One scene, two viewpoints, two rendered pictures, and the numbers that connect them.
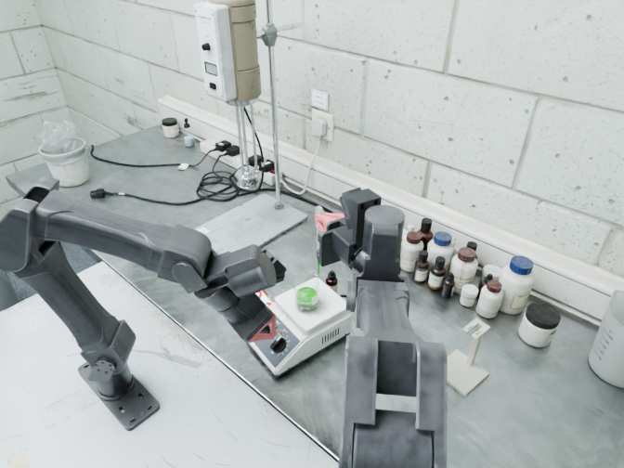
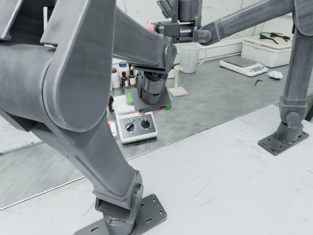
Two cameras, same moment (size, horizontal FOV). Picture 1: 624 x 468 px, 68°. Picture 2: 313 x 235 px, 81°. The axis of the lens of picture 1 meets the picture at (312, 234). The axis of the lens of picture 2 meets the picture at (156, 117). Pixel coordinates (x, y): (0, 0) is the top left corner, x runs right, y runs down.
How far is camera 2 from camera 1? 77 cm
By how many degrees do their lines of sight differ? 57
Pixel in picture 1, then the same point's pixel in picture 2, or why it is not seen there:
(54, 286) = (108, 133)
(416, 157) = not seen: hidden behind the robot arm
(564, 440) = (209, 84)
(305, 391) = (169, 129)
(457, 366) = (175, 91)
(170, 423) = (169, 190)
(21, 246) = (107, 59)
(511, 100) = not seen: outside the picture
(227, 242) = (22, 137)
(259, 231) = not seen: hidden behind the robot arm
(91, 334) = (128, 172)
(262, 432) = (187, 148)
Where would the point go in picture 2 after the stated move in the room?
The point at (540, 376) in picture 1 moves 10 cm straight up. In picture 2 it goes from (185, 80) to (187, 63)
